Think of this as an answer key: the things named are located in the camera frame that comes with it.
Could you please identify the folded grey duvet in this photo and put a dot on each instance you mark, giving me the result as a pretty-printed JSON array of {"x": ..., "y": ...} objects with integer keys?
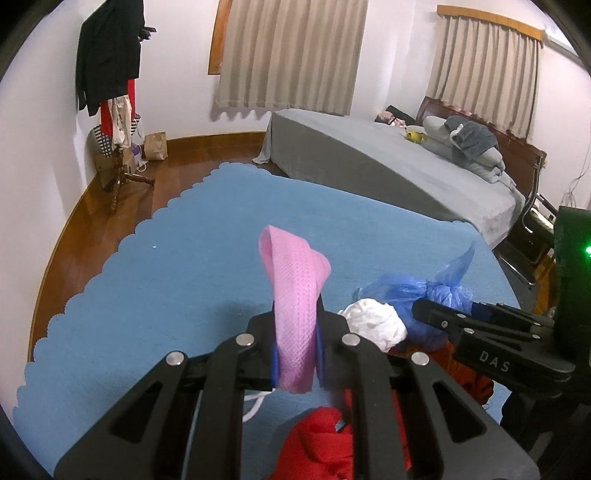
[{"x": 485, "y": 159}]

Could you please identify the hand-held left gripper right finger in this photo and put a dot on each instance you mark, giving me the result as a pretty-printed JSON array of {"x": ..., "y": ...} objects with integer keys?
[{"x": 383, "y": 406}]

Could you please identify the black white checked bag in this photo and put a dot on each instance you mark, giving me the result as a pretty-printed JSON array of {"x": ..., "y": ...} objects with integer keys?
[{"x": 99, "y": 138}]

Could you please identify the beige patterned garment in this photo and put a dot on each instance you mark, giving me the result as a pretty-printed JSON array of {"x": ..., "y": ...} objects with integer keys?
[{"x": 122, "y": 117}]

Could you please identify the dark wooden headboard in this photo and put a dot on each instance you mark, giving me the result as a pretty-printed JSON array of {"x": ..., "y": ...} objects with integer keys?
[{"x": 521, "y": 152}]

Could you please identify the cardboard box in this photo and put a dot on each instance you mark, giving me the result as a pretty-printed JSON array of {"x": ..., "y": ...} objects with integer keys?
[{"x": 105, "y": 168}]

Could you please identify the yellow plush toy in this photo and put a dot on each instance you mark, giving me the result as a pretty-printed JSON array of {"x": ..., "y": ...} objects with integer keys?
[{"x": 414, "y": 135}]

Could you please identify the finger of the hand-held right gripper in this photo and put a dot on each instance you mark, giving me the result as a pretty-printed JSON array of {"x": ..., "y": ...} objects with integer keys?
[
  {"x": 508, "y": 313},
  {"x": 443, "y": 318}
]

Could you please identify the black pillow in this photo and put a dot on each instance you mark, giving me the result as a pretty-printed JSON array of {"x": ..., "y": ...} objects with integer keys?
[{"x": 401, "y": 112}]

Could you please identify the blue scalloped mat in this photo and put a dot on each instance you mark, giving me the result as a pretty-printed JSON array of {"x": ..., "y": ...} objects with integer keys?
[{"x": 161, "y": 277}]

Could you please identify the short wooden curtain pelmet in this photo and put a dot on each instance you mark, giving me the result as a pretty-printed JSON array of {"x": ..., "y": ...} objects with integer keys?
[{"x": 489, "y": 21}]

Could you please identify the black metal-frame chair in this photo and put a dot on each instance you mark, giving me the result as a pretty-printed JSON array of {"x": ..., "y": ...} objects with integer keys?
[{"x": 538, "y": 228}]

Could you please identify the bed with grey sheet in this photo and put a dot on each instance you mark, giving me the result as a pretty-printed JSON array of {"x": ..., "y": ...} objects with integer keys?
[{"x": 369, "y": 157}]

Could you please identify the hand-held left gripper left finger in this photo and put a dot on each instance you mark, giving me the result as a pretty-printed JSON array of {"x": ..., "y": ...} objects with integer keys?
[{"x": 217, "y": 406}]

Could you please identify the wide beige curtain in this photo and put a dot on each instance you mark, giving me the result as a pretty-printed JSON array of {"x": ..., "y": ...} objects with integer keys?
[{"x": 291, "y": 55}]

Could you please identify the pink plush toy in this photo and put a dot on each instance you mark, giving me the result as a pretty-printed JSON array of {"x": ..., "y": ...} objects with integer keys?
[{"x": 388, "y": 118}]

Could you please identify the narrow beige curtain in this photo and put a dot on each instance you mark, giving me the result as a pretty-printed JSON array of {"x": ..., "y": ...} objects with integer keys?
[{"x": 485, "y": 74}]

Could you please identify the red garment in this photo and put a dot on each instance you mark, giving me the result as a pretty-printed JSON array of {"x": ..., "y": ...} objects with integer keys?
[{"x": 106, "y": 120}]

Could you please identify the blue plastic bag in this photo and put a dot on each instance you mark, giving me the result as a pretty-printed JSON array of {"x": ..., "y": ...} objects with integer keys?
[{"x": 401, "y": 286}]

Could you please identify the white tissue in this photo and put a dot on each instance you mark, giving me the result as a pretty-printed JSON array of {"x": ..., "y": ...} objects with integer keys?
[{"x": 374, "y": 318}]

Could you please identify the dark grey garment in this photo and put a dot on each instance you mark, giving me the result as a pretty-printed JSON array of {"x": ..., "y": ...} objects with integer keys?
[{"x": 475, "y": 136}]

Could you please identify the dark wooden coat rack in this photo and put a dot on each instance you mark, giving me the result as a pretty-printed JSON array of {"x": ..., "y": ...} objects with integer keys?
[{"x": 116, "y": 177}]

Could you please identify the white purple bag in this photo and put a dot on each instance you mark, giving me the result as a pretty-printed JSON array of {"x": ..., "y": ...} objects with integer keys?
[{"x": 137, "y": 157}]

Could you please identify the brown paper bag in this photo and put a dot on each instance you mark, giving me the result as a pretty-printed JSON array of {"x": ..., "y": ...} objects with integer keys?
[{"x": 155, "y": 146}]

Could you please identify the pink cloth strip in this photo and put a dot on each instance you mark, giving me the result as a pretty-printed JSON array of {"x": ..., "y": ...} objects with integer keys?
[{"x": 291, "y": 300}]

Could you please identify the black jacket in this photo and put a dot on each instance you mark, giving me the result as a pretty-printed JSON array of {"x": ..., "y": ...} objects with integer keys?
[{"x": 108, "y": 50}]

